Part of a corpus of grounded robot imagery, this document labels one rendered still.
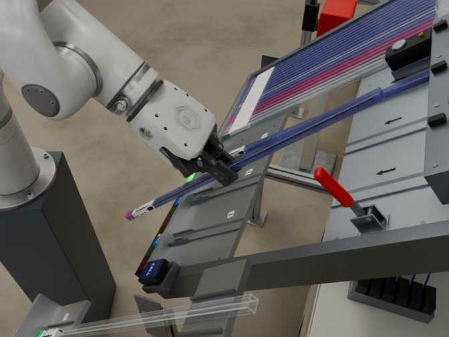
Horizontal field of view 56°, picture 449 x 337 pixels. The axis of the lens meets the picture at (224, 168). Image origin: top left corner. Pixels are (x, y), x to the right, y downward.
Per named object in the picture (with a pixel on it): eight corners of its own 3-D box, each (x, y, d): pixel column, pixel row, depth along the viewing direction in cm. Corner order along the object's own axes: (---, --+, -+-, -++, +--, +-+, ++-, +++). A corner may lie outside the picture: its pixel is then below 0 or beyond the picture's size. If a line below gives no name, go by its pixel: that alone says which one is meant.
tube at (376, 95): (129, 220, 79) (125, 217, 79) (133, 215, 80) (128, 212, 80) (384, 100, 48) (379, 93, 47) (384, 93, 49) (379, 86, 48)
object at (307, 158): (273, 178, 191) (294, 16, 134) (286, 143, 207) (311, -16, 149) (327, 192, 186) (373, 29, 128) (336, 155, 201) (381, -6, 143)
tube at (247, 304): (40, 342, 72) (35, 339, 71) (45, 334, 73) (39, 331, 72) (254, 313, 38) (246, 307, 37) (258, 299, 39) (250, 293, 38)
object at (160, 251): (168, 290, 83) (142, 269, 80) (263, 92, 125) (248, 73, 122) (172, 289, 82) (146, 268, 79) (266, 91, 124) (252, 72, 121)
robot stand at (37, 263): (54, 332, 145) (-41, 208, 93) (67, 283, 157) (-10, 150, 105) (107, 333, 145) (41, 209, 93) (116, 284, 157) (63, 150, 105)
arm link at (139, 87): (124, 85, 53) (143, 101, 53) (154, 52, 59) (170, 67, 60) (96, 120, 58) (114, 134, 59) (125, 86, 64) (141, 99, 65)
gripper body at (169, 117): (134, 101, 53) (202, 157, 56) (166, 61, 60) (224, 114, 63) (108, 130, 58) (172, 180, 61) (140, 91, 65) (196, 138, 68)
